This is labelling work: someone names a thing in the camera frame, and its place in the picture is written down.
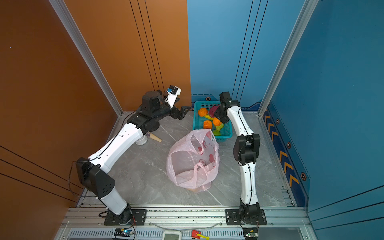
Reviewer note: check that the red yellow button box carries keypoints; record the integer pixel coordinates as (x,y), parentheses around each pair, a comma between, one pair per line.
(197,235)

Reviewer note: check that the white round alarm clock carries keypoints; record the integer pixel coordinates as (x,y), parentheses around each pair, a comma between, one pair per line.
(142,140)

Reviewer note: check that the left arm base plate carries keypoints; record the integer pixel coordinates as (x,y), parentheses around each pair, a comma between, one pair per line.
(136,217)

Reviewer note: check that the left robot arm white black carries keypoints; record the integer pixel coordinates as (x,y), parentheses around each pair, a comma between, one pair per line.
(93,171)

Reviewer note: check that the pink dragon fruit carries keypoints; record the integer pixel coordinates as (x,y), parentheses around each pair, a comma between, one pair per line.
(212,110)

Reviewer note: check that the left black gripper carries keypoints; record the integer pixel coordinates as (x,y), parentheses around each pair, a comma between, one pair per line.
(180,114)

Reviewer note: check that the green circuit board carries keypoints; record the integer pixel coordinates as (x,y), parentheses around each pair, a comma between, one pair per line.
(124,234)

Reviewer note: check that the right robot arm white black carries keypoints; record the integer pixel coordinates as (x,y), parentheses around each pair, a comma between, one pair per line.
(246,151)

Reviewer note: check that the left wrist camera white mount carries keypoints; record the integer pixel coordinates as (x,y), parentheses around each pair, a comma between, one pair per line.
(172,95)

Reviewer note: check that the teal plastic basket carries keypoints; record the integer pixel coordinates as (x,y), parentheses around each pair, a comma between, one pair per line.
(226,131)

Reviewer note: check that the white display device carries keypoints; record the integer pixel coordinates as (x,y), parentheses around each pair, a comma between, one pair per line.
(172,235)

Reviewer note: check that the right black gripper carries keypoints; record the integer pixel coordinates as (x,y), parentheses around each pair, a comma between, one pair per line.
(216,113)

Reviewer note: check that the orange tangerine fruit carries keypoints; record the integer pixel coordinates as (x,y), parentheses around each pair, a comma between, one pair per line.
(207,124)

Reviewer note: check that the black microphone on stand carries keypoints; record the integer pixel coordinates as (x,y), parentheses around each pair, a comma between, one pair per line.
(152,126)

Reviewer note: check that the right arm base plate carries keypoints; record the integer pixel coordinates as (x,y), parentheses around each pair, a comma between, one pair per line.
(234,218)

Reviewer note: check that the pink plastic bag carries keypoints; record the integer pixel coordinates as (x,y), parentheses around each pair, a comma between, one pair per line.
(193,161)

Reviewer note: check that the black small box right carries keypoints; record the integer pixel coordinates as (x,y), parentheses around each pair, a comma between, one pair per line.
(250,233)

